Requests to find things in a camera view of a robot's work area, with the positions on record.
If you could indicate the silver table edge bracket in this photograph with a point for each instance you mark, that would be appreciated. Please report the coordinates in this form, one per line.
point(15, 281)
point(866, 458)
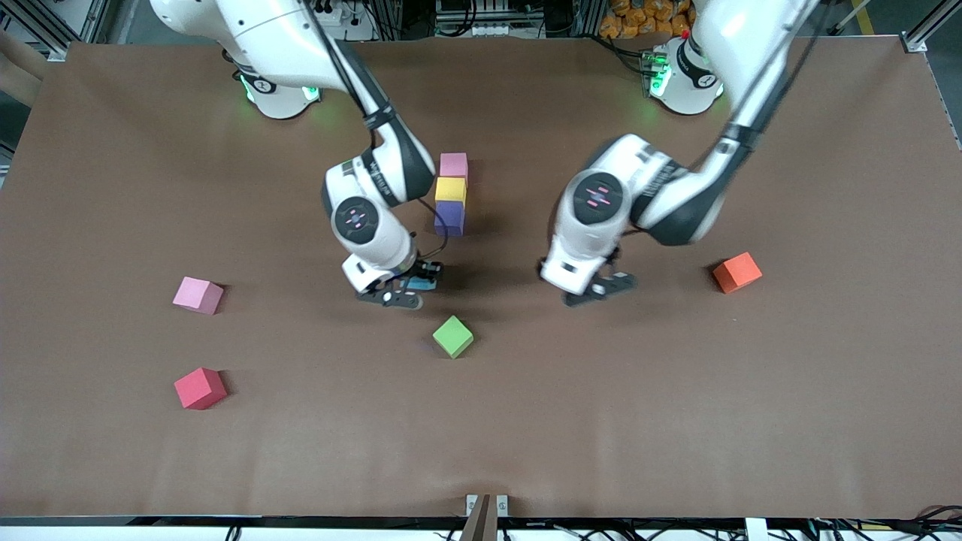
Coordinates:
point(470, 505)

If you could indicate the green foam cube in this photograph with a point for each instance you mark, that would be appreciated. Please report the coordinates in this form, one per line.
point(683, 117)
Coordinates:
point(452, 335)

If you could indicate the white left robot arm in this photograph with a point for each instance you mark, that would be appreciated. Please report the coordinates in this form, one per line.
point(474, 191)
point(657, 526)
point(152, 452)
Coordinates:
point(579, 255)

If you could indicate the person bare forearm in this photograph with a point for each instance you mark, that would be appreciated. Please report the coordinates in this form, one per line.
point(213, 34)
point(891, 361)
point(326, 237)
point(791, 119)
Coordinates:
point(19, 71)

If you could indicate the aluminium frame post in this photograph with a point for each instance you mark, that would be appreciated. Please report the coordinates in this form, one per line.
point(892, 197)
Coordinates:
point(912, 43)
point(56, 54)

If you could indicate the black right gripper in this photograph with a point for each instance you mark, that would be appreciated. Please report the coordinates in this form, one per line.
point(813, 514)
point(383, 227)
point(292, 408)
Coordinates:
point(429, 269)

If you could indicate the white post stub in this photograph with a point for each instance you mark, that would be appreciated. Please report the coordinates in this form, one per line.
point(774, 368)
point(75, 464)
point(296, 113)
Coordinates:
point(757, 530)

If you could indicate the red foam cube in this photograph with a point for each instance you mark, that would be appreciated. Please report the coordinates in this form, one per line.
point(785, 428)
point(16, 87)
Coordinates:
point(198, 387)

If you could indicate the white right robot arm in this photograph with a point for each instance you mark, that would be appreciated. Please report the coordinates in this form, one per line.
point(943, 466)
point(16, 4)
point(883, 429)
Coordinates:
point(376, 233)

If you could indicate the orange foam cube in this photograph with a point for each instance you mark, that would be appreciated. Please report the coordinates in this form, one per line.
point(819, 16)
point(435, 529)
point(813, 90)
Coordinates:
point(736, 271)

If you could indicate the yellow foam cube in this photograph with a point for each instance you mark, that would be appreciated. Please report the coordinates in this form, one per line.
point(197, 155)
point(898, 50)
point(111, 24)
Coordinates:
point(450, 189)

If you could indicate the purple foam cube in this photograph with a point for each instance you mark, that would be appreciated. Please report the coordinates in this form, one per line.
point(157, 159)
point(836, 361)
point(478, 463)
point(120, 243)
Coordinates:
point(449, 216)

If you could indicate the pink foam cube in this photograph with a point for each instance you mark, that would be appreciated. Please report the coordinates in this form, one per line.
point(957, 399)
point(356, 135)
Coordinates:
point(197, 294)
point(453, 164)

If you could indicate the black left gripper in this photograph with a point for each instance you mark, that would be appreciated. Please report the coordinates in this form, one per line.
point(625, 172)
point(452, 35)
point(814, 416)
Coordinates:
point(614, 255)

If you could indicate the pile of orange objects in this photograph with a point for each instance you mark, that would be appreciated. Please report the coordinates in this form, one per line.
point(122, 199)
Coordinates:
point(635, 19)

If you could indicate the white power strip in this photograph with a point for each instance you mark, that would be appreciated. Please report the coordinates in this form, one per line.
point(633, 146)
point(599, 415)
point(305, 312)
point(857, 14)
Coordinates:
point(334, 9)
point(496, 31)

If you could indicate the brown table cover mat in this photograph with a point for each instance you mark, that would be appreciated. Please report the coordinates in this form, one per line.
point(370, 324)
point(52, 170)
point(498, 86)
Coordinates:
point(676, 413)

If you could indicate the blue foam cube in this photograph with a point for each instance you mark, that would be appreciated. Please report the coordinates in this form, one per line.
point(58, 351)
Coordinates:
point(418, 284)

